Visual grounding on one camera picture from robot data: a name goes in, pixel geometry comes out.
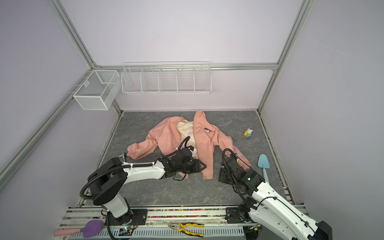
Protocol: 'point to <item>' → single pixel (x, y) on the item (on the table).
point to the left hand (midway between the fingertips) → (204, 170)
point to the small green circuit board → (125, 231)
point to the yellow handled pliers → (178, 226)
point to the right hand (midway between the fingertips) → (224, 175)
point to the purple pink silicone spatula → (91, 228)
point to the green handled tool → (123, 155)
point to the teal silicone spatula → (263, 162)
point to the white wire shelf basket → (170, 78)
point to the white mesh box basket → (96, 91)
